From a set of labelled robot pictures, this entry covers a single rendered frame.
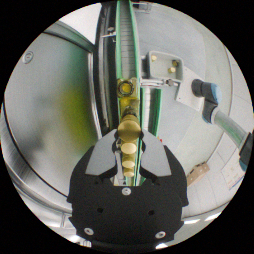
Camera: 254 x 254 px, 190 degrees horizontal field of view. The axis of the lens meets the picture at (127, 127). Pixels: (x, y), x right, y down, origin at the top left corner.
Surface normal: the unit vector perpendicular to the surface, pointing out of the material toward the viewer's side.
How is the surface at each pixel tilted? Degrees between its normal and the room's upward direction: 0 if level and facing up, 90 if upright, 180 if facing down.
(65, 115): 90
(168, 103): 0
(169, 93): 0
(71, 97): 90
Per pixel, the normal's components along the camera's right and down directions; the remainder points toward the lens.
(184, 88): -0.04, 0.48
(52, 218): 1.00, -0.01
